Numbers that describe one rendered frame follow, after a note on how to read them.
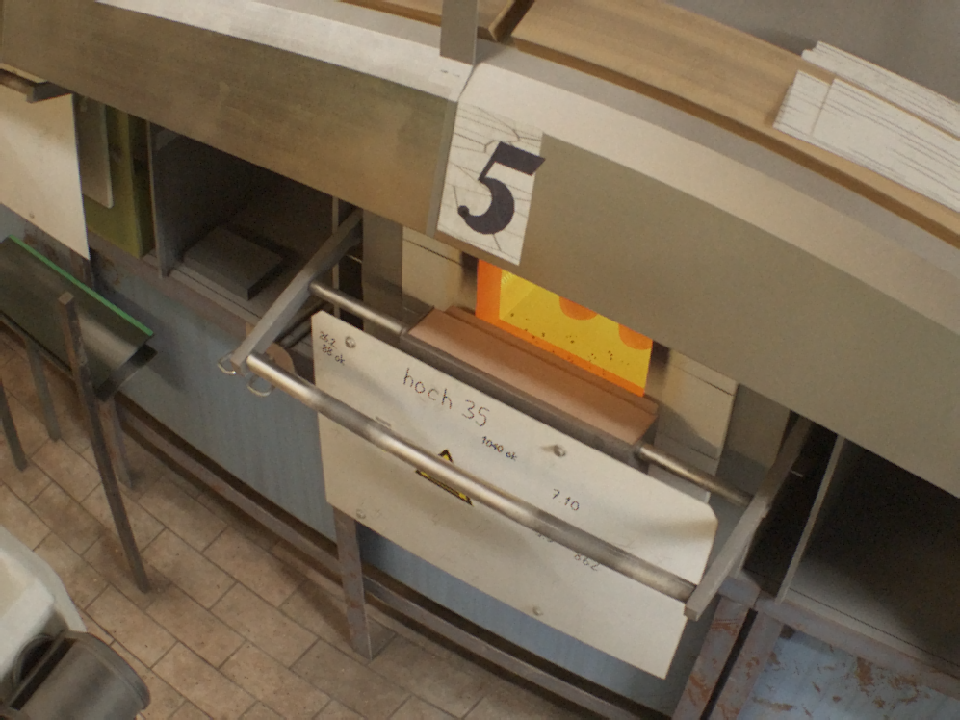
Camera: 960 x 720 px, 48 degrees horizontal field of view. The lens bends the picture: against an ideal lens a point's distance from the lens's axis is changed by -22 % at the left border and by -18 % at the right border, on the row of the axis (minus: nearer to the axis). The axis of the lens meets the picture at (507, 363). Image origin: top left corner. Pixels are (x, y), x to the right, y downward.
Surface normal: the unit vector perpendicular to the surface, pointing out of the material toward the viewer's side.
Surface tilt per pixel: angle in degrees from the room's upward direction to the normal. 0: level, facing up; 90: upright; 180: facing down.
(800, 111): 27
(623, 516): 90
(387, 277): 90
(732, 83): 33
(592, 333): 0
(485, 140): 79
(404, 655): 0
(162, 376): 90
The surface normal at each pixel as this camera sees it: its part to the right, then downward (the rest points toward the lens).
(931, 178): -0.20, -0.40
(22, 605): 0.62, -0.30
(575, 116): -0.42, 0.03
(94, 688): 0.43, -0.49
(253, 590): 0.05, -0.73
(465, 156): -0.53, 0.41
